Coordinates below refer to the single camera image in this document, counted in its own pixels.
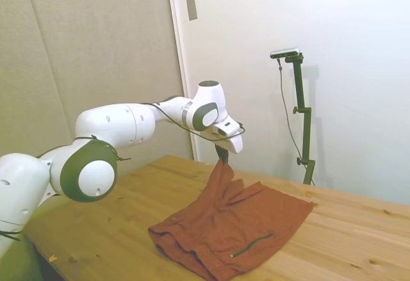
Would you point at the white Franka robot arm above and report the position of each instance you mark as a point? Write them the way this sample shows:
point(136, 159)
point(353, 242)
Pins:
point(112, 124)

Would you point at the small orange paper scrap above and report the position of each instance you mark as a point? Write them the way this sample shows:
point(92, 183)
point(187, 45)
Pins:
point(52, 258)

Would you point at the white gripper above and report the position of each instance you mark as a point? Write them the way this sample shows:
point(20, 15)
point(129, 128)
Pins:
point(233, 144)

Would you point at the rust red shorts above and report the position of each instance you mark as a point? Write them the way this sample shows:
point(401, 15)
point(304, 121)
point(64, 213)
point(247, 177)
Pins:
point(237, 223)

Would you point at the grey exterior camera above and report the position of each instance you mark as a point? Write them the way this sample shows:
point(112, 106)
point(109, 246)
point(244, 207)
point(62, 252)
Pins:
point(285, 52)

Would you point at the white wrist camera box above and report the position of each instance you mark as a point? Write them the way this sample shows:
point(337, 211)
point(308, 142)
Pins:
point(228, 127)

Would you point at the grey wall switch plate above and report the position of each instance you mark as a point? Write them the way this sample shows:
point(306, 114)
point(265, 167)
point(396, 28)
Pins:
point(192, 9)

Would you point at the dark green camera stand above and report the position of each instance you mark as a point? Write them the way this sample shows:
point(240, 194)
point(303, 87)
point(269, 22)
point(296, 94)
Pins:
point(303, 114)

